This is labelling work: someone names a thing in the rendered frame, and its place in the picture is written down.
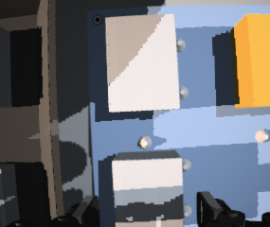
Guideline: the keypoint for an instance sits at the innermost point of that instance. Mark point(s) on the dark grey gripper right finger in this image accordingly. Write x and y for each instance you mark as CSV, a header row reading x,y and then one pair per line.
x,y
210,209

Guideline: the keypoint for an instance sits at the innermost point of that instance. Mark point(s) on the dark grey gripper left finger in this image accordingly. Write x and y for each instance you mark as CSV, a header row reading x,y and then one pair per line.
x,y
86,215

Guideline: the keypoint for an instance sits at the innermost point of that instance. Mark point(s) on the orange rectangular block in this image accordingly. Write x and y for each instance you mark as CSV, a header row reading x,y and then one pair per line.
x,y
250,43

